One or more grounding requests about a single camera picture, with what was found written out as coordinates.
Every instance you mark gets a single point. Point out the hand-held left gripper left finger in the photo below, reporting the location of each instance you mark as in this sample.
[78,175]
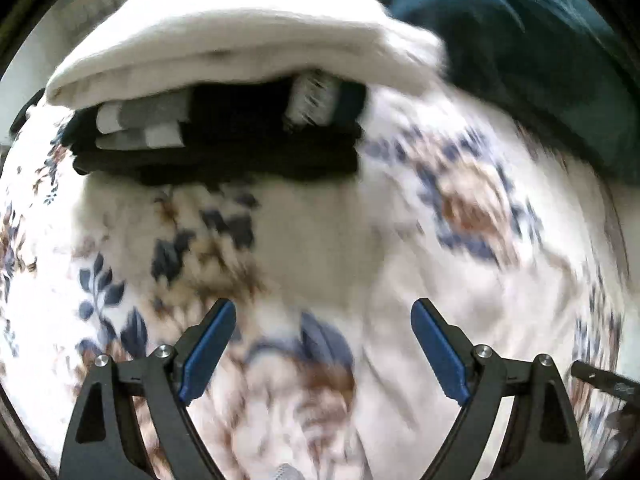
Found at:
[207,350]

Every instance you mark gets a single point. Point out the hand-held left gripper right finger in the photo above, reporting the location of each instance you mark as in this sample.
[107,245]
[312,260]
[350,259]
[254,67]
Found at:
[440,350]

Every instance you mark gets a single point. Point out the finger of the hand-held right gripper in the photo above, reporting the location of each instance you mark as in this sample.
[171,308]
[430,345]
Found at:
[607,380]

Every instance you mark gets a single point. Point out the black garment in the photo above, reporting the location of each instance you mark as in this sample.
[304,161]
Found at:
[235,155]

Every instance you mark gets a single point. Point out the grey white striped garment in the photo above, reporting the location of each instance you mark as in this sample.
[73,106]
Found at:
[145,120]

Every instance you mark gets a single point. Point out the floral bedspread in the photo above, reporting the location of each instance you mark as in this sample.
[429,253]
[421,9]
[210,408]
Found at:
[310,240]

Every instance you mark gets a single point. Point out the teal fleece blanket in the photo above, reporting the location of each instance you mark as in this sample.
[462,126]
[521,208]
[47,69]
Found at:
[525,35]

